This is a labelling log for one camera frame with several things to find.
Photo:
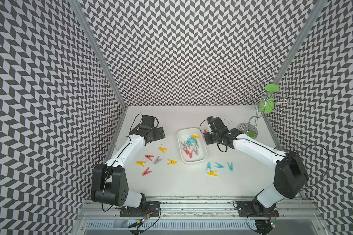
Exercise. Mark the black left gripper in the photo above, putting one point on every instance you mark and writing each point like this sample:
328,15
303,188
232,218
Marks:
158,136

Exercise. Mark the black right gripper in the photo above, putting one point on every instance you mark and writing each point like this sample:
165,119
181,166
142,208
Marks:
207,140

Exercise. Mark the red clothespin group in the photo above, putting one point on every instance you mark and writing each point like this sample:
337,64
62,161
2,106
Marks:
186,151

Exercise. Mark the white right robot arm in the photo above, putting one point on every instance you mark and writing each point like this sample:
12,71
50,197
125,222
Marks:
290,174

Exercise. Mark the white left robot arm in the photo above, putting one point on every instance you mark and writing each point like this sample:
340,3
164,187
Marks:
109,181

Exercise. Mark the white plastic storage box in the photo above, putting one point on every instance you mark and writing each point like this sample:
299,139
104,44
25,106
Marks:
182,136

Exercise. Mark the clear drinking glass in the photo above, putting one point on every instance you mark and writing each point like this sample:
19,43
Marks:
120,143

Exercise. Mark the chrome green jewelry stand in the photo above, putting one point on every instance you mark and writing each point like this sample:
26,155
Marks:
265,105

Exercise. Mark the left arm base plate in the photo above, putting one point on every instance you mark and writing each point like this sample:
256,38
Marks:
153,208

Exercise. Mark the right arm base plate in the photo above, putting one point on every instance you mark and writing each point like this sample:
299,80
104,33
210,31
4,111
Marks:
251,209

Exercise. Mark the aluminium front rail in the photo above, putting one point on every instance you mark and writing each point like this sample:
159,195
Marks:
210,207

